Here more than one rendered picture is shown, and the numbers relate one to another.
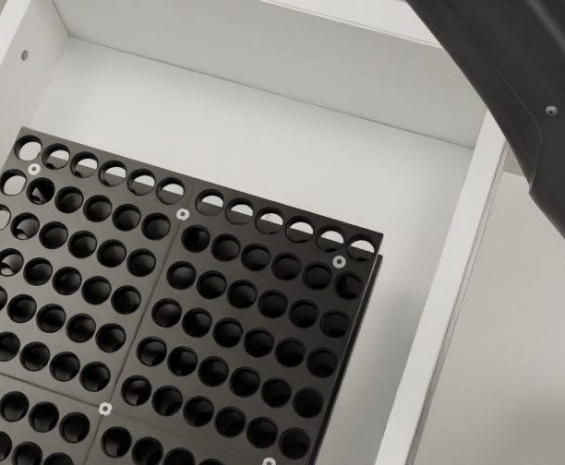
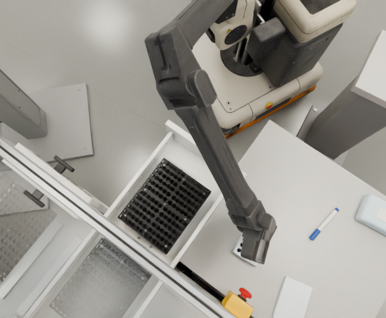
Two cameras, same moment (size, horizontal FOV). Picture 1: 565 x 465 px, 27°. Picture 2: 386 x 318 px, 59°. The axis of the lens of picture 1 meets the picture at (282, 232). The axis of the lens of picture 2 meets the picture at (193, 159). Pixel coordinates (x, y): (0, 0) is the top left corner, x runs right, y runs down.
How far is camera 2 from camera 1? 52 cm
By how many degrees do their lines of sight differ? 6
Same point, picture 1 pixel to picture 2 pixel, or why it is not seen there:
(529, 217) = not seen: hidden behind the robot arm
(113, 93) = (178, 151)
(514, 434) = (223, 222)
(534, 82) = (227, 196)
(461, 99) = not seen: hidden behind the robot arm
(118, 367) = (168, 199)
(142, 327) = (173, 194)
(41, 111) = (165, 150)
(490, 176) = not seen: hidden behind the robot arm
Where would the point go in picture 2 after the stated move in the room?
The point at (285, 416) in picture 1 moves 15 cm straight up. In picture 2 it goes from (189, 213) to (190, 207)
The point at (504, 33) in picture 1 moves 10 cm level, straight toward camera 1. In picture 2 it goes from (225, 191) to (203, 229)
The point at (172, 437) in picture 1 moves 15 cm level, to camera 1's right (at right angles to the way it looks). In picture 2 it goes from (173, 211) to (224, 216)
